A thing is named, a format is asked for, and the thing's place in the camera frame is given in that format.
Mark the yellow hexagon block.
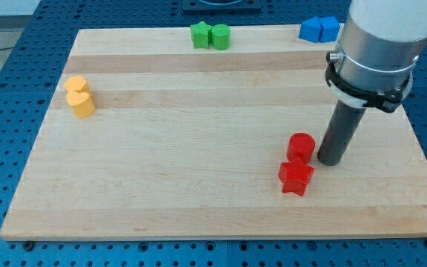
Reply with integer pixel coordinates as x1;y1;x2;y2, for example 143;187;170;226
64;76;93;97

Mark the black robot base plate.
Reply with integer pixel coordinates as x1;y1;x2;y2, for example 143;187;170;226
182;0;262;13

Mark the red cylinder block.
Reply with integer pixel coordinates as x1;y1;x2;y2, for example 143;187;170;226
286;132;316;163

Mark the red star block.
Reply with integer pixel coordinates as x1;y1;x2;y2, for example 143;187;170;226
278;157;315;197

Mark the blue pentagon block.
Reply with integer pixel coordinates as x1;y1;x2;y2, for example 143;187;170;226
299;16;322;42

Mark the green cylinder block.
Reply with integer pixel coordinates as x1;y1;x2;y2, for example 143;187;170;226
211;24;231;50

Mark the blue cube block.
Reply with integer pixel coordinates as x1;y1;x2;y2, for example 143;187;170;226
319;16;340;43

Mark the light wooden board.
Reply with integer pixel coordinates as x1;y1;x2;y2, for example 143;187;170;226
0;25;427;241

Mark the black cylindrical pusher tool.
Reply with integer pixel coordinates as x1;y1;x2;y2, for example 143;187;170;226
317;101;365;166

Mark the green star block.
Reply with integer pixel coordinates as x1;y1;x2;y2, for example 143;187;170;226
190;21;213;49

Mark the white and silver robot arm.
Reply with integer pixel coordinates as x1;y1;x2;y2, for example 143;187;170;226
325;0;427;114

